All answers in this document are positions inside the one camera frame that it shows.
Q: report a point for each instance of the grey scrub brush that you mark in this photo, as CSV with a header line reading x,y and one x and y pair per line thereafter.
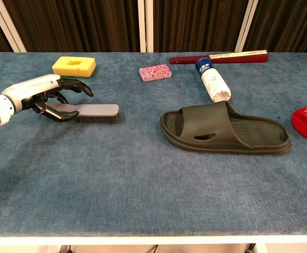
x,y
100,108

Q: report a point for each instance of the pink patterned small box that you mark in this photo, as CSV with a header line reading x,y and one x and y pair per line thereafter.
x,y
156,72

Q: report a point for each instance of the dark rubber slipper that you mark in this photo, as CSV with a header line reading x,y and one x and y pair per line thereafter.
x,y
211,121

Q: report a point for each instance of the yellow sponge with hole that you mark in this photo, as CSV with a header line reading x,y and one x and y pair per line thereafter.
x,y
63,67

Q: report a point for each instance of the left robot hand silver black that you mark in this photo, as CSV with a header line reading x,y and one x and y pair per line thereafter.
x,y
32,87

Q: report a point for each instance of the white bottle blue cap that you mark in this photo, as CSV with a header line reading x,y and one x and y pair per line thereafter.
x,y
213,81

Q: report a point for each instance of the dark red folded fan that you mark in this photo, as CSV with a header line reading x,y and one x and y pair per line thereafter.
x,y
190,60

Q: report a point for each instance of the white double frame post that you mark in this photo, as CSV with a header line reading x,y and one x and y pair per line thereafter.
x,y
142,26

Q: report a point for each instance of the blue velvet tablecloth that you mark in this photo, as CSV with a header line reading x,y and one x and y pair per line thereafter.
x,y
116,171

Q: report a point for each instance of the red bottle white cap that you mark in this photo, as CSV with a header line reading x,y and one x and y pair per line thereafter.
x,y
306,124

